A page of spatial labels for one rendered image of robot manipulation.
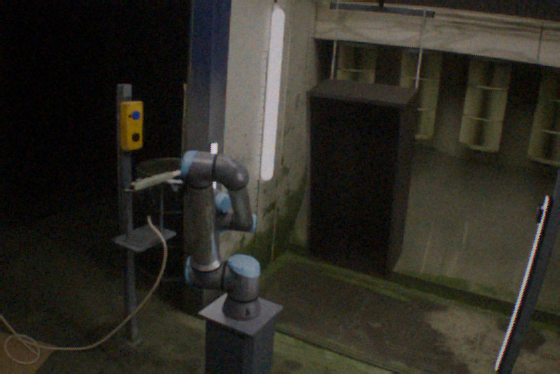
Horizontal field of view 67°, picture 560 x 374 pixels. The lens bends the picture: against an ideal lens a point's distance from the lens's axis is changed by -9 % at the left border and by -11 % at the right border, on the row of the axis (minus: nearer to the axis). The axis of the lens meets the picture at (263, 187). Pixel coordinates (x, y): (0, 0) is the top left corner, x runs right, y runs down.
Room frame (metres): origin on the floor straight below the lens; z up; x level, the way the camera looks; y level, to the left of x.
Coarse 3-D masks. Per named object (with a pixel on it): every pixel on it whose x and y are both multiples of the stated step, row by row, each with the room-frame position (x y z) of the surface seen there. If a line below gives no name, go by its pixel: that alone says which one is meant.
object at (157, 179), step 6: (162, 174) 2.47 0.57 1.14; (168, 174) 2.49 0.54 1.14; (174, 174) 2.55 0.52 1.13; (138, 180) 2.30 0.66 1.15; (144, 180) 2.34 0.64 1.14; (150, 180) 2.36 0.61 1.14; (156, 180) 2.40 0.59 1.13; (162, 180) 2.44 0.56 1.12; (138, 186) 2.28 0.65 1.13; (144, 186) 2.32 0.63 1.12; (150, 186) 2.36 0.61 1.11; (150, 192) 2.37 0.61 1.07; (150, 198) 2.37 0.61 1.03; (150, 204) 2.37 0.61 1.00; (150, 210) 2.37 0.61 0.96
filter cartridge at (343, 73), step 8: (344, 48) 3.97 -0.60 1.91; (352, 48) 3.92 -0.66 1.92; (360, 48) 3.92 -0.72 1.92; (368, 48) 3.91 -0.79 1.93; (376, 48) 3.97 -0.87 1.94; (344, 56) 3.96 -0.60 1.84; (352, 56) 3.92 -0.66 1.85; (360, 56) 3.91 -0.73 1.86; (368, 56) 3.91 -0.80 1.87; (344, 64) 3.97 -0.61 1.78; (352, 64) 3.93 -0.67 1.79; (360, 64) 3.91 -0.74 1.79; (368, 64) 3.92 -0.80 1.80; (344, 72) 3.96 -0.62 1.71; (352, 72) 3.93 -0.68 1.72; (360, 72) 3.91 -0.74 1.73; (368, 72) 3.93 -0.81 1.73; (352, 80) 3.93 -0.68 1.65; (360, 80) 3.91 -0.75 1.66; (368, 80) 3.93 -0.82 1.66
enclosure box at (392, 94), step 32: (320, 96) 2.73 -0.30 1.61; (352, 96) 2.64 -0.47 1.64; (384, 96) 2.63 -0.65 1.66; (416, 96) 2.74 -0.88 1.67; (320, 128) 3.01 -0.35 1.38; (352, 128) 3.04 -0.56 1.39; (384, 128) 2.93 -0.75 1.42; (320, 160) 3.05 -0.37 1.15; (352, 160) 3.08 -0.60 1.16; (384, 160) 2.96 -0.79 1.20; (320, 192) 3.10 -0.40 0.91; (352, 192) 3.12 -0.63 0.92; (384, 192) 3.00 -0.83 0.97; (320, 224) 3.15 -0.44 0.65; (352, 224) 3.16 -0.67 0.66; (384, 224) 3.03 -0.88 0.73; (320, 256) 2.98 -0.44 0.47; (352, 256) 2.97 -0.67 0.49; (384, 256) 2.95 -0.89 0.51
